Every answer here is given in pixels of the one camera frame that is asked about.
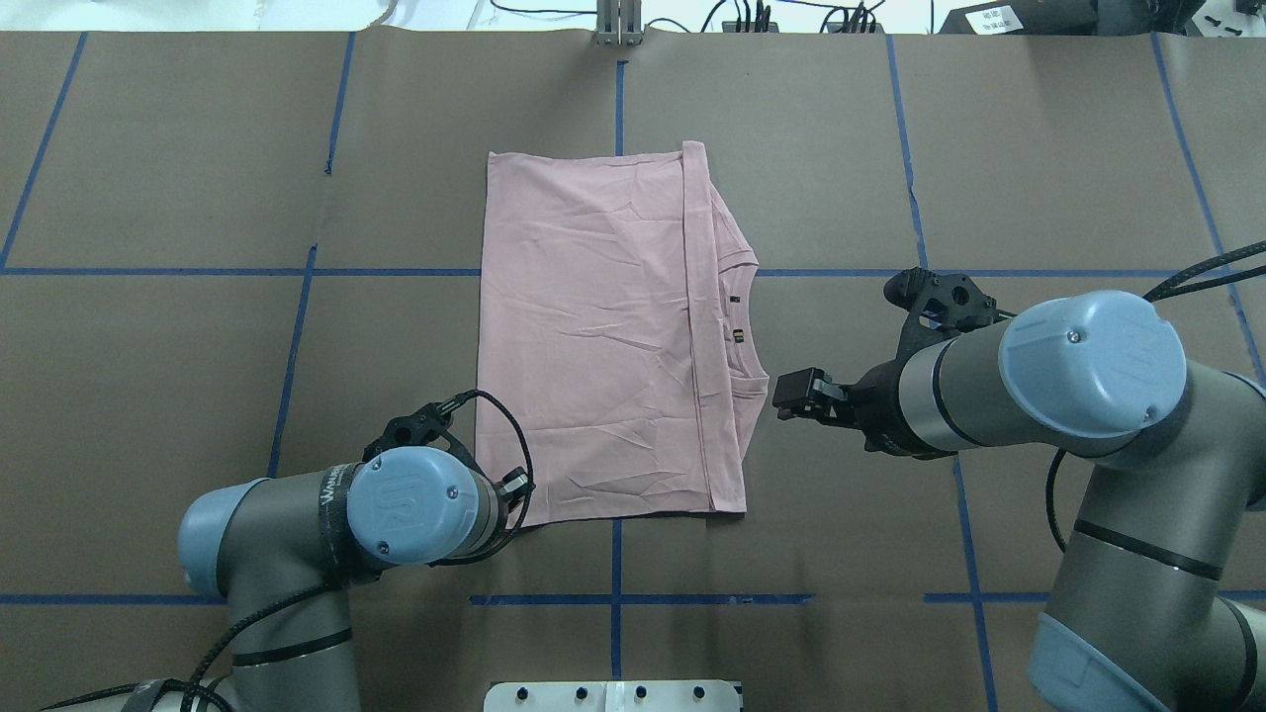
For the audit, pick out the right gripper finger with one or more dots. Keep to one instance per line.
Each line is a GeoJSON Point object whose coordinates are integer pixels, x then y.
{"type": "Point", "coordinates": [834, 413]}
{"type": "Point", "coordinates": [808, 387]}

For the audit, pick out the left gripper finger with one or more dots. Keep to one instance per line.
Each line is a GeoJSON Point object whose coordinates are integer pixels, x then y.
{"type": "Point", "coordinates": [517, 507]}
{"type": "Point", "coordinates": [517, 482]}

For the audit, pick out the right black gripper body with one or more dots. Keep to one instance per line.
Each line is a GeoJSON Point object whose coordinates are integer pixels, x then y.
{"type": "Point", "coordinates": [876, 400]}

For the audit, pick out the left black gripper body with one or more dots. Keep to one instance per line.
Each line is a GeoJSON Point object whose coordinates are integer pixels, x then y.
{"type": "Point", "coordinates": [513, 485]}

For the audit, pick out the pink Snoopy t-shirt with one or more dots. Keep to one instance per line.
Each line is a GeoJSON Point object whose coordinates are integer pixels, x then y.
{"type": "Point", "coordinates": [615, 325]}

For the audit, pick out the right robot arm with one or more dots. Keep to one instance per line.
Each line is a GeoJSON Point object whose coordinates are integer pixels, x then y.
{"type": "Point", "coordinates": [1135, 620]}

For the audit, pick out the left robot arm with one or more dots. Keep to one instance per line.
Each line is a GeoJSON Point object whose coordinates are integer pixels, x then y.
{"type": "Point", "coordinates": [283, 554]}

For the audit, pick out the black power strip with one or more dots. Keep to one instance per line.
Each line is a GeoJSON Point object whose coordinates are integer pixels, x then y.
{"type": "Point", "coordinates": [750, 18]}
{"type": "Point", "coordinates": [858, 19]}

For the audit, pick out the black box with label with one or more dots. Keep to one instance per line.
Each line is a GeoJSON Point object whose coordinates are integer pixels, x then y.
{"type": "Point", "coordinates": [1040, 18]}

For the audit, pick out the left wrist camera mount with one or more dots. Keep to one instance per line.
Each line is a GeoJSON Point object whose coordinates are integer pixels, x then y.
{"type": "Point", "coordinates": [431, 423]}

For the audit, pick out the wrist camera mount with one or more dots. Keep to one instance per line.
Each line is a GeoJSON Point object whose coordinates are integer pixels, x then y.
{"type": "Point", "coordinates": [938, 308]}
{"type": "Point", "coordinates": [431, 423]}

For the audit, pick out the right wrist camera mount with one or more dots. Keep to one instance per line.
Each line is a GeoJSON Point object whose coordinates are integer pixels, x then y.
{"type": "Point", "coordinates": [938, 308]}

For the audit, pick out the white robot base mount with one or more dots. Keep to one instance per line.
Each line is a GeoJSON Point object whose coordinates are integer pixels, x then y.
{"type": "Point", "coordinates": [616, 695]}

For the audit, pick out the aluminium frame post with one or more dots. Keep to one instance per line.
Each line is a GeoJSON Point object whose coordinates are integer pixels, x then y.
{"type": "Point", "coordinates": [619, 23]}

